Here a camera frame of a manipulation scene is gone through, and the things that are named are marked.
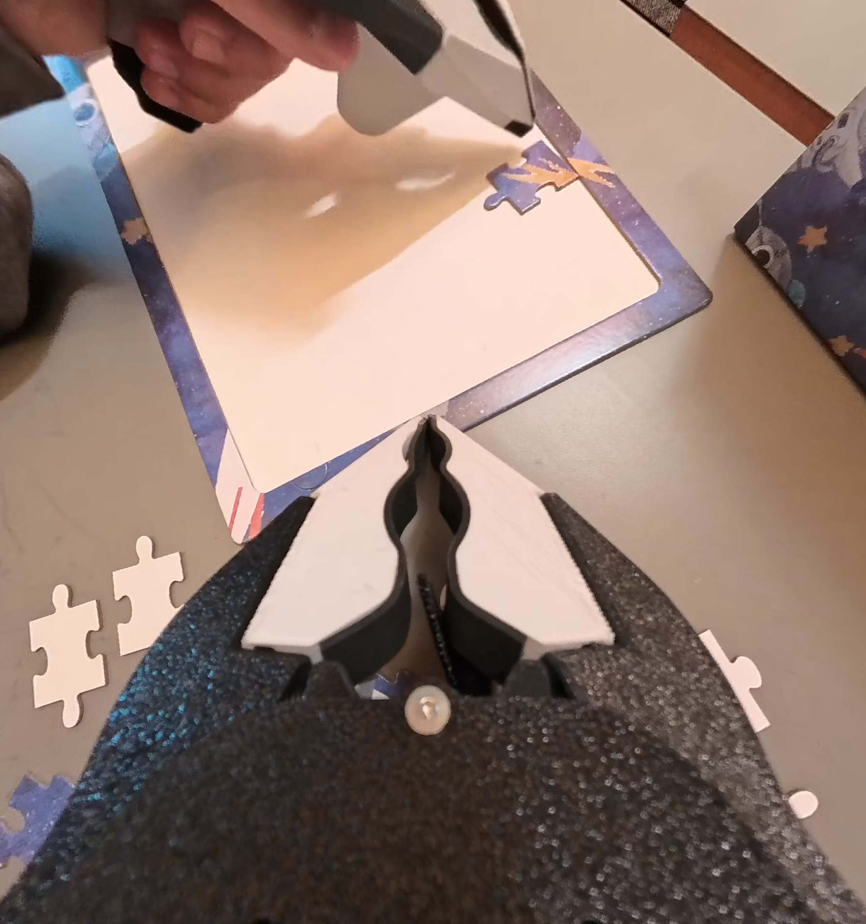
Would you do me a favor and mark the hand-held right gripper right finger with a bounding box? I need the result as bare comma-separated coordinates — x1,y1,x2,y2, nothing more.
431,416,616,652

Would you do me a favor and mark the white puzzle tray blue rim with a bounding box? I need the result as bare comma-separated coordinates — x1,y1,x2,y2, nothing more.
43,54,714,546

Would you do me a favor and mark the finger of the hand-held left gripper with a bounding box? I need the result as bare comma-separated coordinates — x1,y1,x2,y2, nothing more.
475,0,533,75
336,29,536,140

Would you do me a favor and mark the person's left hand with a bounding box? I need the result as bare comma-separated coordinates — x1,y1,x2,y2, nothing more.
14,0,363,127

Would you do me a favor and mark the space and ocean print box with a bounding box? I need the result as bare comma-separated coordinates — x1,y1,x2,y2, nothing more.
735,58,866,436

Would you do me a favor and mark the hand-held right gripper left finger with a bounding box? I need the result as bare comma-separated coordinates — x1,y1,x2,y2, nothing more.
241,417,429,655

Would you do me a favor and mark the orange comet print puzzle piece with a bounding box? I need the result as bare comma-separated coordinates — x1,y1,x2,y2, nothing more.
485,141,584,216

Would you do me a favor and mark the white puzzle piece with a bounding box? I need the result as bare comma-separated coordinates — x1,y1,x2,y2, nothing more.
30,583,107,730
113,536,186,656

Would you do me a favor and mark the pile of puzzle pieces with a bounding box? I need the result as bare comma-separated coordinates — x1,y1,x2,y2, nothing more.
0,629,821,872

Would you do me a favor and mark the white-edged grey tabletop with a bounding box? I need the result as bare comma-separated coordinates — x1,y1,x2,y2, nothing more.
615,0,866,145

